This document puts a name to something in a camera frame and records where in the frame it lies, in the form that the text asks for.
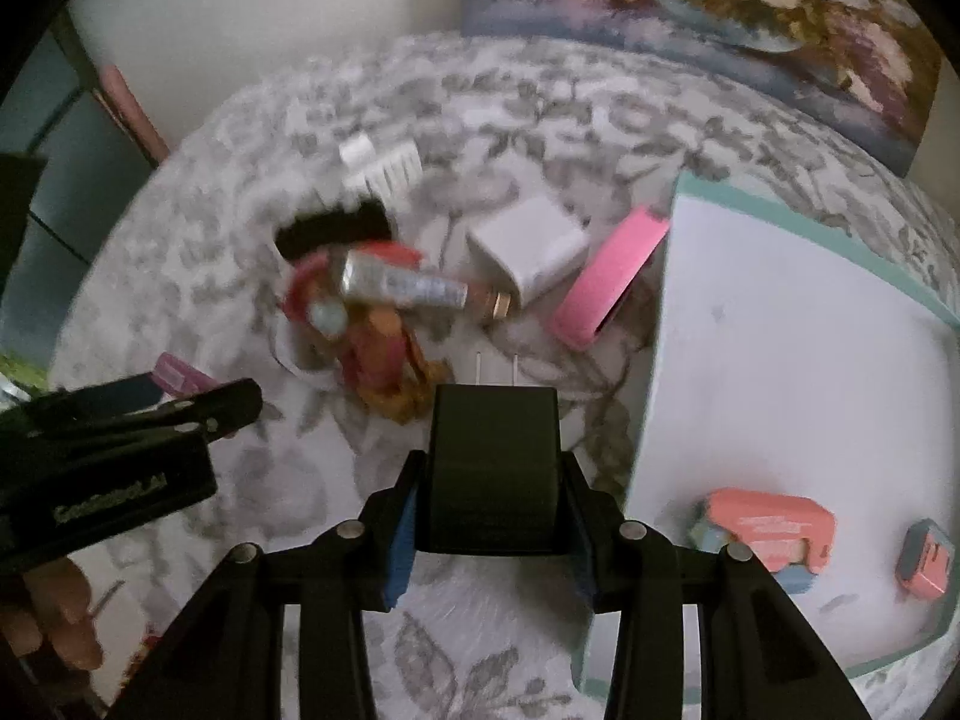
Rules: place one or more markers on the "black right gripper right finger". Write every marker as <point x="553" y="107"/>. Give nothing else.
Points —
<point x="759" y="657"/>

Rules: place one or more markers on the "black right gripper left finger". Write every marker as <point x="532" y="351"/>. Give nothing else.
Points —
<point x="221" y="657"/>

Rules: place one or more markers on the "small pink clip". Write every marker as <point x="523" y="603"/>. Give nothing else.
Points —
<point x="178" y="379"/>

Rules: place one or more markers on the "black wall charger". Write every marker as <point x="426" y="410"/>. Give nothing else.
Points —
<point x="490" y="487"/>

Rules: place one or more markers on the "doll with black hair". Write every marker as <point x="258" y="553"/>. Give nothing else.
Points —
<point x="330" y="341"/>

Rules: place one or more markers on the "greek pattern metal lighter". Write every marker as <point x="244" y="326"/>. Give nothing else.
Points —
<point x="361" y="277"/>

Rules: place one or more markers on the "pink wristband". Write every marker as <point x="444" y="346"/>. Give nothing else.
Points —
<point x="596" y="294"/>

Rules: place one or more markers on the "white charger cube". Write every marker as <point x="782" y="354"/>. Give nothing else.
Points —
<point x="532" y="244"/>

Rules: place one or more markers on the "left hand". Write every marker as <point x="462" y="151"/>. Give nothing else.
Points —
<point x="51" y="607"/>

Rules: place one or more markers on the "coral blue toy left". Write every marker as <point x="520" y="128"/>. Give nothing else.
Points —
<point x="793" y="536"/>

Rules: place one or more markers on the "coral blue toy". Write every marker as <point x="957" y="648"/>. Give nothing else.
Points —
<point x="793" y="536"/>
<point x="926" y="559"/>

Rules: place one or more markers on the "coral blue toy right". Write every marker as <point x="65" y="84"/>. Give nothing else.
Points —
<point x="926" y="559"/>

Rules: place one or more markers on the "teal rimmed white tray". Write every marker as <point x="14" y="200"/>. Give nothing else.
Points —
<point x="793" y="360"/>

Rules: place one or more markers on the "dark cabinet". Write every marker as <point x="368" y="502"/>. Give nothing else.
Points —
<point x="84" y="166"/>

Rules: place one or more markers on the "white hair clip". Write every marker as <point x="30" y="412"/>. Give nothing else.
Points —
<point x="385" y="172"/>

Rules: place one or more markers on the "grey floral tablecloth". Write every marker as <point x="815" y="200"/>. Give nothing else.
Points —
<point x="454" y="129"/>

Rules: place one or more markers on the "floral painting canvas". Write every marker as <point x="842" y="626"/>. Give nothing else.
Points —
<point x="867" y="68"/>

